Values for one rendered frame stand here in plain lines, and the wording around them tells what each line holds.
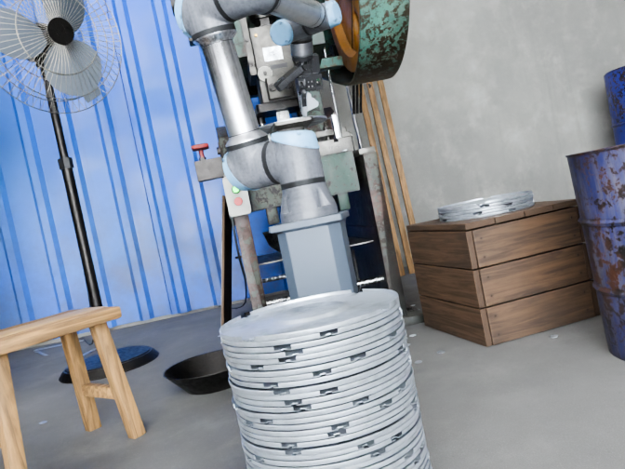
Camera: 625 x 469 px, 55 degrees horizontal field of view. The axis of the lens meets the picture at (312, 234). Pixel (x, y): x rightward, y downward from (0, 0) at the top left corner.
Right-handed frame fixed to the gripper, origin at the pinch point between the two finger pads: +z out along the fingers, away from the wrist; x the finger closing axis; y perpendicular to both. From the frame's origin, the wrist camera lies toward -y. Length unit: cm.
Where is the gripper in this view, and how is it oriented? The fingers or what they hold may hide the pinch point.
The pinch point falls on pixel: (303, 114)
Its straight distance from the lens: 211.5
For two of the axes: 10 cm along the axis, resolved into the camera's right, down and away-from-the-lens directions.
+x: -2.3, -4.3, 8.7
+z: 1.0, 8.8, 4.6
